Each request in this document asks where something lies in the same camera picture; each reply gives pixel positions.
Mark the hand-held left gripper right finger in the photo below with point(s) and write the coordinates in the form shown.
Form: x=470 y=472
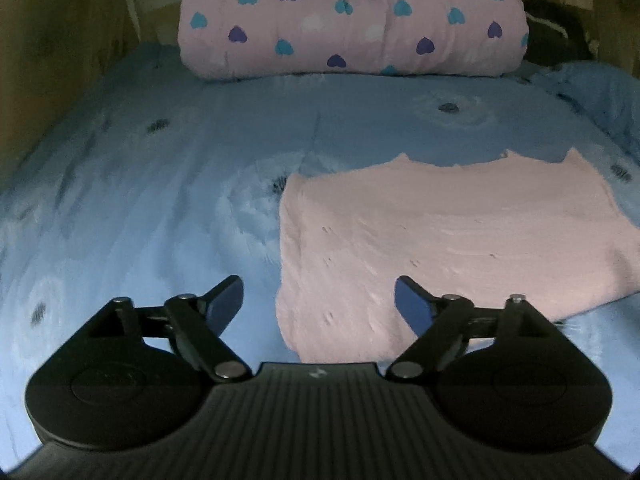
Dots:
x=412 y=301

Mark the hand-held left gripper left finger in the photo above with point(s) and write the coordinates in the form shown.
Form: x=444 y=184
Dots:
x=225 y=301

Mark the pink knit cardigan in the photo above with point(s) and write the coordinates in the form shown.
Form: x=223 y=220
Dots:
x=450 y=230

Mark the blue floral bed sheet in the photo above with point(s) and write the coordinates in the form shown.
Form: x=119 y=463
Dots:
x=150 y=185

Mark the blue floral pillow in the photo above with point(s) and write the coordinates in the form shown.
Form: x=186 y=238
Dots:
x=600 y=95

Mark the pink heart-print quilt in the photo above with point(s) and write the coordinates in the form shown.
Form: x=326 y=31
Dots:
x=350 y=15

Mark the dark cloth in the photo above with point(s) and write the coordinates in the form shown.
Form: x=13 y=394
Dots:
x=555 y=30

